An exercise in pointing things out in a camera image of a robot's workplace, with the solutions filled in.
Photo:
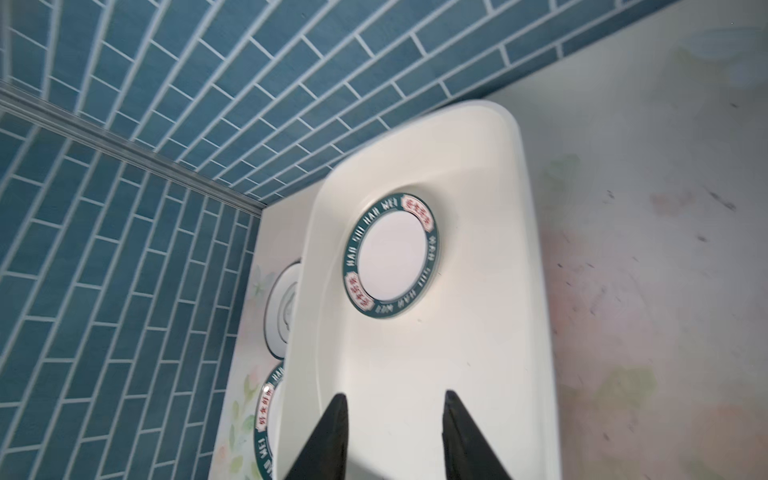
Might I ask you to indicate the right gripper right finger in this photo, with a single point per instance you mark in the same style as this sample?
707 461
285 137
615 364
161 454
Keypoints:
467 454

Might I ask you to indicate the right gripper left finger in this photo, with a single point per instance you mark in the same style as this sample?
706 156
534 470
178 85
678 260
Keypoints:
324 455

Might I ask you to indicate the green lettered rim plate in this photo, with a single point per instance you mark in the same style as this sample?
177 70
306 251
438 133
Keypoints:
267 416
391 255

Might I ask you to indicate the white plastic bin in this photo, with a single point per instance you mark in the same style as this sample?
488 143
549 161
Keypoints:
481 329

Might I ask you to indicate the white plate thin dark rim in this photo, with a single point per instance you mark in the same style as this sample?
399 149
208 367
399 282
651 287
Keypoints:
278 314

